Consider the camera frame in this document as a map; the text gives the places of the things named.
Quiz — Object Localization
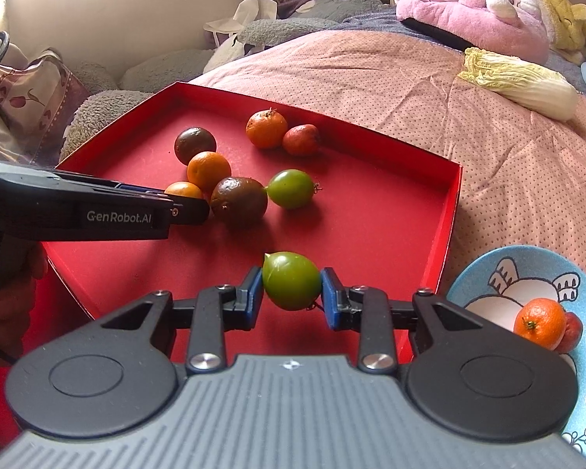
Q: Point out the white plastic bag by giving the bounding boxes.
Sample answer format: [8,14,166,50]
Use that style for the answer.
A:
[204,0,278,54]

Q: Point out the person's left hand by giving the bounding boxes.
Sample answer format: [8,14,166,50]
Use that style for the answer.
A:
[0,242,48,368]

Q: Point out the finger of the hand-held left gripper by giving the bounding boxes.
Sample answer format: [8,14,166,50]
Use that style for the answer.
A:
[54,168,175,202]
[167,196,210,226]

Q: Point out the red tray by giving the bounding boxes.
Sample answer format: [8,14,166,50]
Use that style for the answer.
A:
[0,81,464,443]

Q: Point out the green passion fruit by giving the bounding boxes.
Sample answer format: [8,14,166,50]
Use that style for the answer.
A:
[265,169,322,210]

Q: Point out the grey plush toy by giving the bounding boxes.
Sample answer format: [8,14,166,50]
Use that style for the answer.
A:
[202,0,394,74]

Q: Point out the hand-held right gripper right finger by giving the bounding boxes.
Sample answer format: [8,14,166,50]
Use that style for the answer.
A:
[320,268,489,371]

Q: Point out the dark passion fruit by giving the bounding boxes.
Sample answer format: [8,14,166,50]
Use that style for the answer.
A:
[210,176,268,228]
[174,127,218,166]

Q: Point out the grey fluffy blanket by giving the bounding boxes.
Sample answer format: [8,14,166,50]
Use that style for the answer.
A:
[59,49,216,162]

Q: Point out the small red fruit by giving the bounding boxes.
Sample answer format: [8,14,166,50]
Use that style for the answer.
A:
[557,311,583,355]
[282,124,320,157]

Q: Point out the green tomato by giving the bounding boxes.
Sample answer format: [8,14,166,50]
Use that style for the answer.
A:
[262,251,322,311]

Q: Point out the pink plush toy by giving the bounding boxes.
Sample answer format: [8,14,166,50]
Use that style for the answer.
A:
[395,0,550,64]

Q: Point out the blue cartoon plate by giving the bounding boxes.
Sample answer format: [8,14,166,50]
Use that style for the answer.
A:
[444,245,586,465]

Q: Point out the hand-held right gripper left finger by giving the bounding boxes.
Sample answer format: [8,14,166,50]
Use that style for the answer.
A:
[95,267,265,375]

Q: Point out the floral fabric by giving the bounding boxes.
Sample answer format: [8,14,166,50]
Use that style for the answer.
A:
[0,51,89,167]

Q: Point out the pink dotted bedsheet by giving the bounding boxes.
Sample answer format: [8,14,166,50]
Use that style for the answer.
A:
[188,29,586,313]

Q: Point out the orange mandarin with stem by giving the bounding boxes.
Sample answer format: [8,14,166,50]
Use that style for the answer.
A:
[245,109,289,150]

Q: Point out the napa cabbage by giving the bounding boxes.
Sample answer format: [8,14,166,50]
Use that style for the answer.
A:
[458,48,578,122]

